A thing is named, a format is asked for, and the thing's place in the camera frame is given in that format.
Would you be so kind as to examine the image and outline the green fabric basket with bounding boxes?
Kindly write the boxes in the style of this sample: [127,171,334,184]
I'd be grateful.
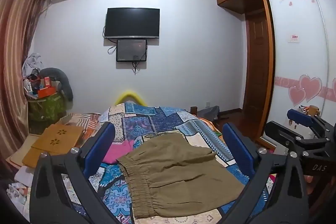
[28,94,66,128]

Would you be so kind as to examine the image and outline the striped brown curtain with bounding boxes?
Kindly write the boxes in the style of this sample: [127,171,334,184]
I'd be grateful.
[0,0,50,169]

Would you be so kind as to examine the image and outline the grey pillow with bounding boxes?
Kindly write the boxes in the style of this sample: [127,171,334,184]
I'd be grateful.
[39,67,74,103]

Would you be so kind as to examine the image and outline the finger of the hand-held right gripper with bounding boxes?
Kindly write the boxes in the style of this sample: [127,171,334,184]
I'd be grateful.
[264,121,331,159]
[287,109,336,139]

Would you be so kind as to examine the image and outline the olive green pants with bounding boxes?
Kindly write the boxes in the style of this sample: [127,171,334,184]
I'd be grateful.
[116,133,245,219]

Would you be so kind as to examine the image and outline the grey bag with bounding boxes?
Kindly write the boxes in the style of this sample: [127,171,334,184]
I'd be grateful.
[197,106,219,119]

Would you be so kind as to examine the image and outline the orange box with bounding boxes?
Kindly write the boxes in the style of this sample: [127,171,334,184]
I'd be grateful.
[37,86,57,98]

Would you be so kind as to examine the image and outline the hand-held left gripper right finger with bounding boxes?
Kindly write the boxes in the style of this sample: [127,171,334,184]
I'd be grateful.
[207,123,309,224]

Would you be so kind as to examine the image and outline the pink cloth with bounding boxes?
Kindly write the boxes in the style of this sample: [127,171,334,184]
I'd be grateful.
[102,139,135,165]

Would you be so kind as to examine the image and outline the wooden folding board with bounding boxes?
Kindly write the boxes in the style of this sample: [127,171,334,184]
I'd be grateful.
[22,124,84,168]

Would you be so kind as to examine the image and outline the small black wall monitor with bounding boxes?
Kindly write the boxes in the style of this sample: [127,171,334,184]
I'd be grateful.
[116,39,147,63]

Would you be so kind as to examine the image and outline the yellow curved cushion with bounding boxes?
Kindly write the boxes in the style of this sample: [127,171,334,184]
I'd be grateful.
[114,90,146,105]

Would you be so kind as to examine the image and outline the black wall television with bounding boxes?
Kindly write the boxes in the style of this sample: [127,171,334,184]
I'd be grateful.
[104,7,160,39]

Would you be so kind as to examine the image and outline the orange striped blanket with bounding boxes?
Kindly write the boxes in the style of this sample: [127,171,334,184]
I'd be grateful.
[62,112,101,135]

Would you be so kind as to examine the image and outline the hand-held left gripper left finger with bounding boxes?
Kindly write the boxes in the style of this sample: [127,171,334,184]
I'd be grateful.
[29,122,137,224]

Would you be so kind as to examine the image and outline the wooden wardrobe with heart stickers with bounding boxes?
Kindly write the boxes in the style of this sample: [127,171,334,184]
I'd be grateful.
[214,0,336,151]

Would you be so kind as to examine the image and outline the pile of papers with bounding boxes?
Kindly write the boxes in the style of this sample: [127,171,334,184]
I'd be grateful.
[7,169,34,214]

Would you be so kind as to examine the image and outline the white crumpled cloth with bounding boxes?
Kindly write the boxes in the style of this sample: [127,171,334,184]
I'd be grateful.
[22,53,44,77]

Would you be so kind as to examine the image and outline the brown wooden door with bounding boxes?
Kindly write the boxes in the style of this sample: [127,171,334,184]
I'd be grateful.
[245,10,271,112]

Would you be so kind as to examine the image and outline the blue patchwork bedspread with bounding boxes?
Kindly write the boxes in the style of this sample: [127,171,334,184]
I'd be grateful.
[63,102,276,224]

